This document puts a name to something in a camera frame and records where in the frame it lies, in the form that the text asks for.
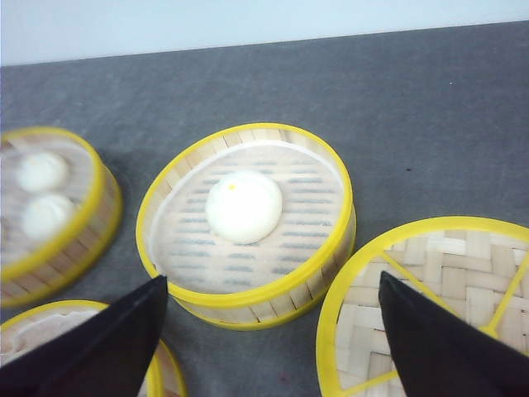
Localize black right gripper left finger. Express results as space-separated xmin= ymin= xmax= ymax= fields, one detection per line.
xmin=1 ymin=275 xmax=168 ymax=396

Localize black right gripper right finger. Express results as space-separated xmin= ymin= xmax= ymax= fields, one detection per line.
xmin=379 ymin=271 xmax=528 ymax=396

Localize woven bamboo steamer lid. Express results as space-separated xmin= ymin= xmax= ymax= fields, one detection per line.
xmin=316 ymin=216 xmax=528 ymax=396

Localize bamboo steamer basket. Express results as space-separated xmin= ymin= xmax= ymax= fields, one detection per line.
xmin=1 ymin=126 xmax=122 ymax=308
xmin=136 ymin=122 xmax=356 ymax=330
xmin=1 ymin=299 xmax=188 ymax=396

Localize white steamer liner paper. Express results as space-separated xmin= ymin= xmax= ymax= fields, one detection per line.
xmin=148 ymin=141 xmax=344 ymax=294

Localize large white bun right basket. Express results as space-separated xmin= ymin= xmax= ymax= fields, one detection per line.
xmin=205 ymin=170 xmax=283 ymax=244

